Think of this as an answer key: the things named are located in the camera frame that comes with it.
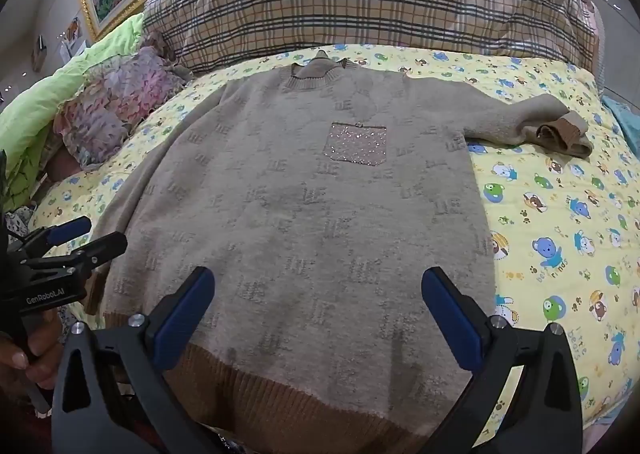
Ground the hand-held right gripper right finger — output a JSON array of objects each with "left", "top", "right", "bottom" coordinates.
[{"left": 421, "top": 266, "right": 585, "bottom": 454}]

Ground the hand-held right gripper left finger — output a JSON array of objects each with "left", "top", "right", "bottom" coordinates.
[{"left": 51, "top": 266, "right": 241, "bottom": 454}]

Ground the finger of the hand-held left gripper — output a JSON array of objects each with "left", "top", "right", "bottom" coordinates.
[
  {"left": 20, "top": 232, "right": 129, "bottom": 285},
  {"left": 20, "top": 216, "right": 93, "bottom": 255}
]

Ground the beige knit sweater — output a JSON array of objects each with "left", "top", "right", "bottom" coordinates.
[{"left": 82, "top": 50, "right": 596, "bottom": 454}]

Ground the person's left hand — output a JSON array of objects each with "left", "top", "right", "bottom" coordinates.
[{"left": 0, "top": 309, "right": 66, "bottom": 392}]

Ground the white patterned cloth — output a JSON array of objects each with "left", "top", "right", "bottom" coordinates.
[{"left": 0, "top": 201, "right": 39, "bottom": 235}]

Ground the yellow cartoon bear bed sheet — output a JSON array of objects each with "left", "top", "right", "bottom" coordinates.
[{"left": 30, "top": 42, "right": 640, "bottom": 451}]

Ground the light green blanket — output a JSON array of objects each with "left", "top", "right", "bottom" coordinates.
[{"left": 0, "top": 12, "right": 147, "bottom": 181}]

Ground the pink floral cloth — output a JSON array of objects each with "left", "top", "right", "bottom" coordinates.
[{"left": 52, "top": 31, "right": 194, "bottom": 173}]

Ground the light blue cloth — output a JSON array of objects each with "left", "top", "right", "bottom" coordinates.
[{"left": 602, "top": 96, "right": 640, "bottom": 157}]

